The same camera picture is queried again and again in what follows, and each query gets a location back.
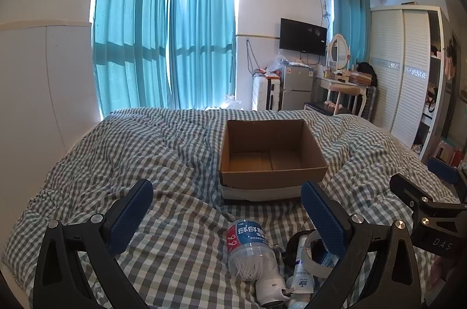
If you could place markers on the white dressing table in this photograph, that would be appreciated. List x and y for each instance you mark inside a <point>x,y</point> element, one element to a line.
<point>339,84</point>

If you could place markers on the wooden box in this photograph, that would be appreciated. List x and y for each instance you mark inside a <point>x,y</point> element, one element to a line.
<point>359,77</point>

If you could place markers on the grey checkered blanket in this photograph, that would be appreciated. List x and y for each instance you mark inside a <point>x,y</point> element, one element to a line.
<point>153,155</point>

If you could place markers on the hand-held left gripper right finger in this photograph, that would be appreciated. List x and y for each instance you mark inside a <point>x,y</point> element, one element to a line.
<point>324,217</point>

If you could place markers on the clear water jug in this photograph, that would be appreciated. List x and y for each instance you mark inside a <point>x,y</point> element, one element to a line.
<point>231,101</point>

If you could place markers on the black bag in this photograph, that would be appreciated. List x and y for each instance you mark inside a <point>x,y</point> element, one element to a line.
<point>366,72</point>

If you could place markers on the silver mini fridge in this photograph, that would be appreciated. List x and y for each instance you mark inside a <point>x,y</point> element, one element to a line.
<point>296,88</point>

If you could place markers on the white oval vanity mirror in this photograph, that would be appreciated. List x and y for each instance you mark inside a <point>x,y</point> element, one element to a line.
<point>338,52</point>

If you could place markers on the wooden chair dark seat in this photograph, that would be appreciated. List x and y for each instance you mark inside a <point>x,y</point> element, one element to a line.
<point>324,106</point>

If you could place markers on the clear plastic bottle red label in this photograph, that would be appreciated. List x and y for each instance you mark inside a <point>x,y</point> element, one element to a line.
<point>248,250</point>

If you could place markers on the dark suitcase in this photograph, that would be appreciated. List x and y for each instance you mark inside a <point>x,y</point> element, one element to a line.
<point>371,103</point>

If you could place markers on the pink plastic stool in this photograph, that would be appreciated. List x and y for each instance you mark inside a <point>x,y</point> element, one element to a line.
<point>447,152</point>

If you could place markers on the white hair dryer black nozzle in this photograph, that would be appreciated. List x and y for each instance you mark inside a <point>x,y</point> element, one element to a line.
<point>270,289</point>

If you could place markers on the clear plastic bag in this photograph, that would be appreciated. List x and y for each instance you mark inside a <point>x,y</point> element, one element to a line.
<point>277,62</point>

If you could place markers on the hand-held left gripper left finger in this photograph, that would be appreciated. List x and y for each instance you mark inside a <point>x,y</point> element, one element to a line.
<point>131,216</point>

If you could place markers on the white cream tube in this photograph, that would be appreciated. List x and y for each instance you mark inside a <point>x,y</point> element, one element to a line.
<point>302,274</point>

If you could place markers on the black wall television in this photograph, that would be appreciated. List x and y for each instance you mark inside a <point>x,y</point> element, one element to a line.
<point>302,37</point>

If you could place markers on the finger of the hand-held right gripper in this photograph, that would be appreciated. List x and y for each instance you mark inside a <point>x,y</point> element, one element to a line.
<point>443,170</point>
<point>408,187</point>

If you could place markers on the brown cardboard box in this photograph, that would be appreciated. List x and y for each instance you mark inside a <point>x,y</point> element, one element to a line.
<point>270,177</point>

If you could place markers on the white slatted wardrobe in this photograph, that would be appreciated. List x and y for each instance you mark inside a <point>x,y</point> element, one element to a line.
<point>401,72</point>

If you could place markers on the small blue packet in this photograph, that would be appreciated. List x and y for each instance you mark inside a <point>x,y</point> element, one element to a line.
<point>323,258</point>

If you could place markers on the wide teal curtain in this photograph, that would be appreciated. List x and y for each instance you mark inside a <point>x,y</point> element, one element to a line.
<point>127,31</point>

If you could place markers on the narrow teal curtain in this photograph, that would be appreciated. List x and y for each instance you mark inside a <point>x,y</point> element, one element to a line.
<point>346,17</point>

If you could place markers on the white suitcase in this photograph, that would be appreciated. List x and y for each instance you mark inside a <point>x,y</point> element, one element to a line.
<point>264,95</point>

